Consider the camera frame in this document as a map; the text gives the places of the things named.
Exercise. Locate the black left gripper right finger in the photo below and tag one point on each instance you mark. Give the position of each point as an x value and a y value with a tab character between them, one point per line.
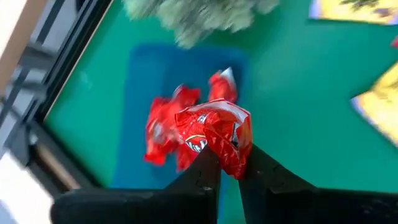
295	205

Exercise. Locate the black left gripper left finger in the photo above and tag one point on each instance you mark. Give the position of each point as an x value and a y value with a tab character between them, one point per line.
174	205

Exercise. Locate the red KitKat bar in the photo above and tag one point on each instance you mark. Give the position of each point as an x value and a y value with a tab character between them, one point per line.
160	130
222	85
186	96
217	130

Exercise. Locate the yellow candy packet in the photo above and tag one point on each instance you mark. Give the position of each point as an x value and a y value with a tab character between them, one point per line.
382	105

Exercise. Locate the yellow Sour Patch packet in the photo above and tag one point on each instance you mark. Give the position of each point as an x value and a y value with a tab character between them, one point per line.
357	12

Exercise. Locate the green table mat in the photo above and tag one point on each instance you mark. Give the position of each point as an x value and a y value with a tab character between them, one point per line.
295	124

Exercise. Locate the blue plastic bin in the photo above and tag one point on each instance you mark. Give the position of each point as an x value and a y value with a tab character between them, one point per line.
140	93

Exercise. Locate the artificial pale green succulent plant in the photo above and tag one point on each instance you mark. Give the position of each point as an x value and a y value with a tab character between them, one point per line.
202	18

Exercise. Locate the light wooden desk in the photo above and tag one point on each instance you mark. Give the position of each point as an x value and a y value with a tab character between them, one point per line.
15	37

